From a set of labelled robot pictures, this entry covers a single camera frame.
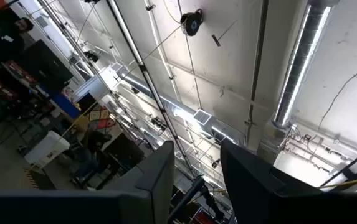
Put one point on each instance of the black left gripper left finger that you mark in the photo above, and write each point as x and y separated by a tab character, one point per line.
72	207

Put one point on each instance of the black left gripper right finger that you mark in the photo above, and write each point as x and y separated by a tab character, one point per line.
274	202

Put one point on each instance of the yellow black striped mat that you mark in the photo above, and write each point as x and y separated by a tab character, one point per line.
33	179

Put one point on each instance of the seated person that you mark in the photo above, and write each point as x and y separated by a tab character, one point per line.
91	152

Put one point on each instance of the white cooler box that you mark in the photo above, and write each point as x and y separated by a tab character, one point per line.
45	149

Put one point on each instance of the black flat monitor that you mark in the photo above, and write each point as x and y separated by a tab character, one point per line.
125	152
45	65

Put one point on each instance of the black tube pole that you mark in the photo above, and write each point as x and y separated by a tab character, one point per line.
186	199

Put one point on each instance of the colourful patterned rug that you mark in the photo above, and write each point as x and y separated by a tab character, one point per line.
100	116

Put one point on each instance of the blue table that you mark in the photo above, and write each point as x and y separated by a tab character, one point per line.
63	104

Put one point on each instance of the white ceiling vent grille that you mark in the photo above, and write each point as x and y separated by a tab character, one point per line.
202	117

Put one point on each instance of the black ceiling pipe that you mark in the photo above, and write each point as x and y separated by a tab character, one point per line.
258	62

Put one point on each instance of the red storage box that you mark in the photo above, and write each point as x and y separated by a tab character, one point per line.
17	70

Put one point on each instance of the black hanging reel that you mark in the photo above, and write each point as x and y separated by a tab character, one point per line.
91	56

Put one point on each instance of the standing person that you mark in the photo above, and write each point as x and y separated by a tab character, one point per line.
10	40

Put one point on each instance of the silver long air duct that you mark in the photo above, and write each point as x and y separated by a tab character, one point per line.
178	109

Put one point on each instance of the silver spiral air duct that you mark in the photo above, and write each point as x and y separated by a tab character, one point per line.
299	62

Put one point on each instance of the black ceiling rail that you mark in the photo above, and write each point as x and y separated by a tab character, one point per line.
144	70

